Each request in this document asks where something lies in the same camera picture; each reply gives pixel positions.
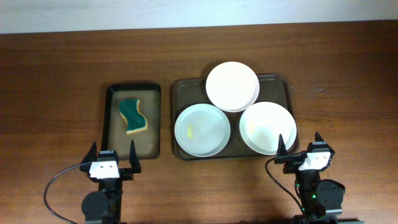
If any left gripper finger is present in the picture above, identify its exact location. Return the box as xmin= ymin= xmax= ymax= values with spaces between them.
xmin=81 ymin=142 xmax=97 ymax=164
xmin=129 ymin=139 xmax=140 ymax=170

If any green and yellow sponge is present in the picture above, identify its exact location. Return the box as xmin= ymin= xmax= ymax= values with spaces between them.
xmin=118 ymin=98 xmax=148 ymax=134

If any pale blue plate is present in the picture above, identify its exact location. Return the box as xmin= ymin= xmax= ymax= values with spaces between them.
xmin=174 ymin=103 xmax=231 ymax=157

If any pale pink plate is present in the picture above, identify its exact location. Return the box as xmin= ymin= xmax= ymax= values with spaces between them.
xmin=205 ymin=62 xmax=260 ymax=112

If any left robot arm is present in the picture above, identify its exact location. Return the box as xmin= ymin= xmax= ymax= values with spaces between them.
xmin=80 ymin=141 xmax=142 ymax=224

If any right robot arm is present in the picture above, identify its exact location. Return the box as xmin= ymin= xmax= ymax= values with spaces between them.
xmin=273 ymin=133 xmax=345 ymax=223

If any small black water tray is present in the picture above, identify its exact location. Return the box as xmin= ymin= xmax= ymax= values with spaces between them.
xmin=101 ymin=82 xmax=161 ymax=159

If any large brown serving tray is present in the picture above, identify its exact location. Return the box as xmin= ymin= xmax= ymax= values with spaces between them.
xmin=171 ymin=73 xmax=294 ymax=159

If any pale green plate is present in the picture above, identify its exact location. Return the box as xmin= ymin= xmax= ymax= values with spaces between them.
xmin=239 ymin=101 xmax=297 ymax=156

